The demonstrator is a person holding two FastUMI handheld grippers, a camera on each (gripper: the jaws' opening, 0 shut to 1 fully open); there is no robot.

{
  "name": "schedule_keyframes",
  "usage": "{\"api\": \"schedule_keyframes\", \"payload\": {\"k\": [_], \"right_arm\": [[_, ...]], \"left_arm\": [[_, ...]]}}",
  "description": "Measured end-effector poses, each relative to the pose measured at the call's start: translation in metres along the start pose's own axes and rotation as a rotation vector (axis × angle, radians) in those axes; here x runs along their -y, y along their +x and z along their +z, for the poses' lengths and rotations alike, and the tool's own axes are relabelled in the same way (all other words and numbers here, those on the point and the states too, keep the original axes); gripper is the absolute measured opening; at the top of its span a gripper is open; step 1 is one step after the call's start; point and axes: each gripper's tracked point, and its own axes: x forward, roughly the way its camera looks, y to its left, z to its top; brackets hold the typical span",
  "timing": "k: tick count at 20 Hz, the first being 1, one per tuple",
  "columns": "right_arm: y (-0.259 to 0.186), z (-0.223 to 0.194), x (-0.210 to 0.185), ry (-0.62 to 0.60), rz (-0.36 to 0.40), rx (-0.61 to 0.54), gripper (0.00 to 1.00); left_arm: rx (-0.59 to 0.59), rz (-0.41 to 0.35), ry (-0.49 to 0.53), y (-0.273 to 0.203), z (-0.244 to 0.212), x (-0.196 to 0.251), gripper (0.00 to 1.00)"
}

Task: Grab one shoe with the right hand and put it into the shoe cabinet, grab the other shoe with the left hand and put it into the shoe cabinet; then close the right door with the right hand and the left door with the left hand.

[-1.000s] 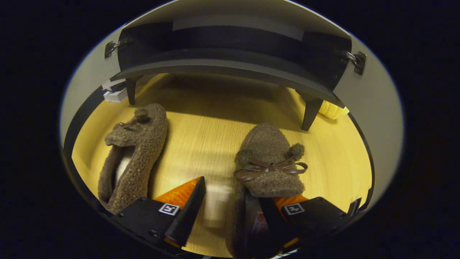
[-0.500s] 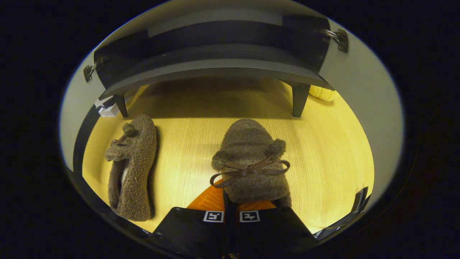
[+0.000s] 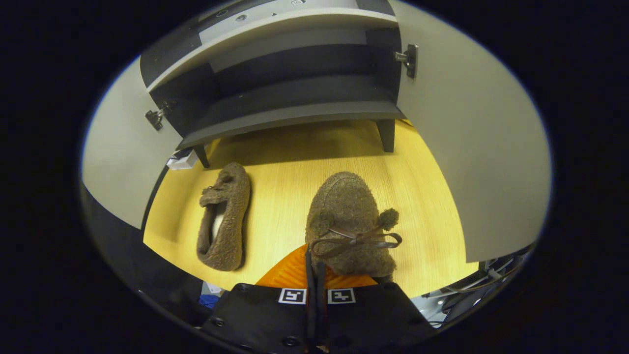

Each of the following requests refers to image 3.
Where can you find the white shoe cabinet door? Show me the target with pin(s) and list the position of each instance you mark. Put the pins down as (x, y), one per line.
(123, 162)
(476, 147)

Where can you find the small blue object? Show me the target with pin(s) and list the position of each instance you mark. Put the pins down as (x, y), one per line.
(210, 300)

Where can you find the brown fuzzy shoe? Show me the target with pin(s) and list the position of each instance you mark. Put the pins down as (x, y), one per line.
(231, 231)
(346, 211)

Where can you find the white and grey shoe cabinet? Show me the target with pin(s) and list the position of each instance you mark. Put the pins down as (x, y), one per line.
(285, 93)

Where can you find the small white box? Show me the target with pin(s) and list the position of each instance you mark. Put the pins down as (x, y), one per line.
(183, 160)

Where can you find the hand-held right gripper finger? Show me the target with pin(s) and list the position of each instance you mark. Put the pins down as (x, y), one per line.
(310, 319)
(320, 319)

